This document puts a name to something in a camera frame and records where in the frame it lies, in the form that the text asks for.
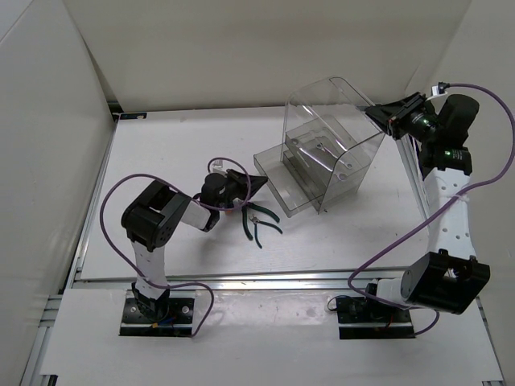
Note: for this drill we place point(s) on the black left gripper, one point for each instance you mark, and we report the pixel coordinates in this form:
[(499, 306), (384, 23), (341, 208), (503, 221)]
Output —
[(241, 180)]

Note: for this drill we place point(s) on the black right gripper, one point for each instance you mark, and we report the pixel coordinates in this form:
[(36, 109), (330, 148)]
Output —
[(392, 117)]

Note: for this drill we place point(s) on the green handled cutter pliers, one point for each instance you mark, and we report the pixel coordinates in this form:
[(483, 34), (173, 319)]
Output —
[(254, 235)]

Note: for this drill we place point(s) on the clear plastic organizer case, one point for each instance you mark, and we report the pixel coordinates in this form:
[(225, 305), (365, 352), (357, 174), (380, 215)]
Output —
[(334, 108)]

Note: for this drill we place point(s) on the smoky clear plastic drawer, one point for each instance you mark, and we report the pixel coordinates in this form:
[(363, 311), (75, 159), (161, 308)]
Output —
[(287, 180)]

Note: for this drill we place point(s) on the silver combination wrench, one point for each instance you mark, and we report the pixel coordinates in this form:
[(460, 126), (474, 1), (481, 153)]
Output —
[(316, 160)]

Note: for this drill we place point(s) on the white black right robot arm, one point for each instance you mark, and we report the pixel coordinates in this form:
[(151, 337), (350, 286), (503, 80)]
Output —
[(448, 276)]

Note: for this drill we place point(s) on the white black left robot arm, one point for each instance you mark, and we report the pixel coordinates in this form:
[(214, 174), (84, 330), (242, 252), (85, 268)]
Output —
[(152, 218)]

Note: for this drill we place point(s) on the blue tape label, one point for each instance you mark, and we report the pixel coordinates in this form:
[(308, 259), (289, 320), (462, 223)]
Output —
[(133, 116)]

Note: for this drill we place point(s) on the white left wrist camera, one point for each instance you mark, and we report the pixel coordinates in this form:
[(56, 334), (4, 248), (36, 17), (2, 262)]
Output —
[(216, 166)]

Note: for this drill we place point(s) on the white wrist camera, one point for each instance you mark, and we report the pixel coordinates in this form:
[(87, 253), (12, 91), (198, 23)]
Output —
[(216, 166), (439, 90)]

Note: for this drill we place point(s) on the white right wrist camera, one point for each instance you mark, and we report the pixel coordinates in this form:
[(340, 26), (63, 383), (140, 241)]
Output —
[(439, 90)]

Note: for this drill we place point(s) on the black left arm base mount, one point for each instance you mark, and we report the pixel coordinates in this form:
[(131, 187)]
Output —
[(176, 320)]

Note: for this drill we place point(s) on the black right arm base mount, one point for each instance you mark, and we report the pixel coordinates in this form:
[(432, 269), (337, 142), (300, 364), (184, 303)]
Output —
[(378, 315)]

